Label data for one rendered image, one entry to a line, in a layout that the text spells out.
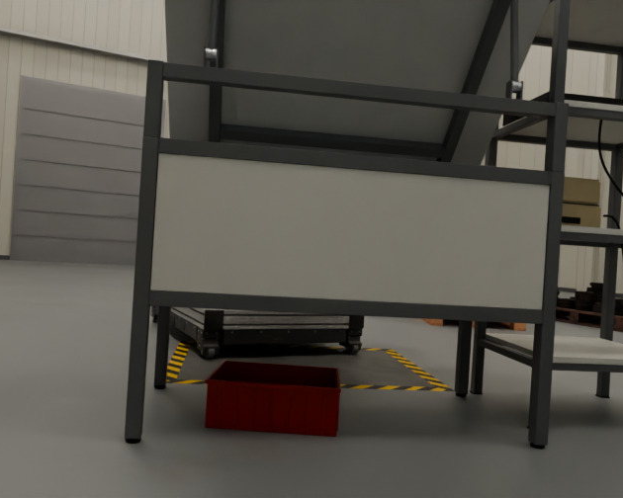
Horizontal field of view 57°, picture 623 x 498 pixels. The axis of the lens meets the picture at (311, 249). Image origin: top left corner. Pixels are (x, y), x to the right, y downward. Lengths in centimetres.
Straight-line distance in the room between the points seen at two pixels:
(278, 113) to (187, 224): 68
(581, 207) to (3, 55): 1067
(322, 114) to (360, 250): 67
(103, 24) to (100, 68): 84
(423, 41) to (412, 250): 73
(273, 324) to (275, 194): 131
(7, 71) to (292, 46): 1001
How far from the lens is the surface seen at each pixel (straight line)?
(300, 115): 206
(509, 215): 172
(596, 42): 271
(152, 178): 154
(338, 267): 155
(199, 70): 159
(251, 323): 270
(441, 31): 200
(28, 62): 1177
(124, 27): 1215
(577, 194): 220
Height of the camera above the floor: 54
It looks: level
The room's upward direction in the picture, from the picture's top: 4 degrees clockwise
